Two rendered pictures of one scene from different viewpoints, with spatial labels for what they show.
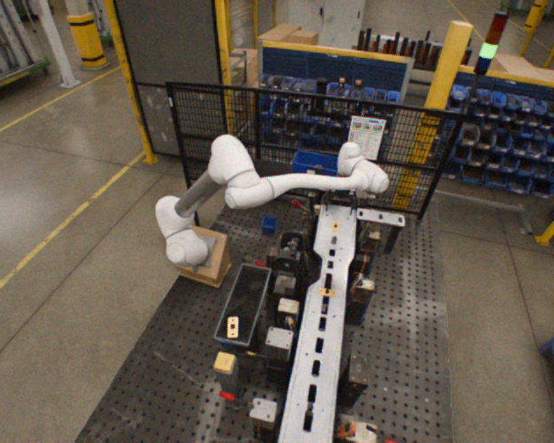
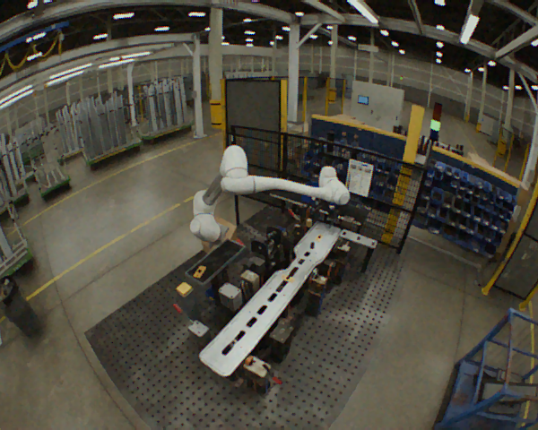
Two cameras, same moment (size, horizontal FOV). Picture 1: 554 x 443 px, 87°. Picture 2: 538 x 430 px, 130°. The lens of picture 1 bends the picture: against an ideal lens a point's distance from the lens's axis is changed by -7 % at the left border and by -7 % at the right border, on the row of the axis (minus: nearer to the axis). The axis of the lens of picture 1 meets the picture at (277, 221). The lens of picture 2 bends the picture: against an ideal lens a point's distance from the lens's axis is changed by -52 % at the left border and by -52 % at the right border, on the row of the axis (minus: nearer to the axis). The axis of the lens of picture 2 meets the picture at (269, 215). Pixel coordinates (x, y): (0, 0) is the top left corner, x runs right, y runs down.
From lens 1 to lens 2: 0.54 m
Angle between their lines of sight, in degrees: 19
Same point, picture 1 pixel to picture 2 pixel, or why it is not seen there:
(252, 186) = (239, 178)
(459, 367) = (395, 372)
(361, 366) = (284, 330)
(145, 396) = (151, 308)
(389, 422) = (303, 382)
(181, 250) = (198, 224)
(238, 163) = (234, 161)
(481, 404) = (398, 397)
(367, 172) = (332, 186)
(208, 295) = not seen: hidden behind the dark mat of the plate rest
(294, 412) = (221, 340)
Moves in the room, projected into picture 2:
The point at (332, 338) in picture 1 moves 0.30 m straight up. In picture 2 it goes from (274, 308) to (276, 270)
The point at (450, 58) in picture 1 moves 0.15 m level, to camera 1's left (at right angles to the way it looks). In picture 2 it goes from (413, 126) to (394, 122)
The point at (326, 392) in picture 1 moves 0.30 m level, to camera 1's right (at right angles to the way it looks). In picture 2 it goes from (250, 339) to (308, 356)
